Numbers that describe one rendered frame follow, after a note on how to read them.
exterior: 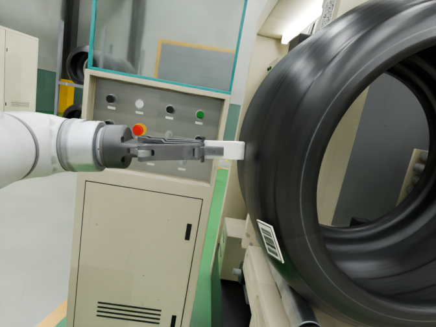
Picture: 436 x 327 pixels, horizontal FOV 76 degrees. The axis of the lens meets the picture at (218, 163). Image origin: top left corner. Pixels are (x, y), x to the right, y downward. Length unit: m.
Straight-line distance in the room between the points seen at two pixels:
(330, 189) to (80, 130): 0.63
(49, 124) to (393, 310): 0.60
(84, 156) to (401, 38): 0.47
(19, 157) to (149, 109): 0.78
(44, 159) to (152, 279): 0.94
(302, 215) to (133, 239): 0.94
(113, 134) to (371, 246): 0.65
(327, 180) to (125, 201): 0.78
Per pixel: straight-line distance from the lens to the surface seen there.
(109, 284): 1.40
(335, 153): 0.81
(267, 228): 0.42
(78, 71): 4.63
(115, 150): 0.47
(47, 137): 0.49
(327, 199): 0.84
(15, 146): 0.43
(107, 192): 1.21
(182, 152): 0.44
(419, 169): 1.05
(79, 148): 0.48
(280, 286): 0.60
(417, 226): 0.84
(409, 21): 0.45
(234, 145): 0.48
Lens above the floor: 1.22
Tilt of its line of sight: 11 degrees down
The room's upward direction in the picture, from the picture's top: 10 degrees clockwise
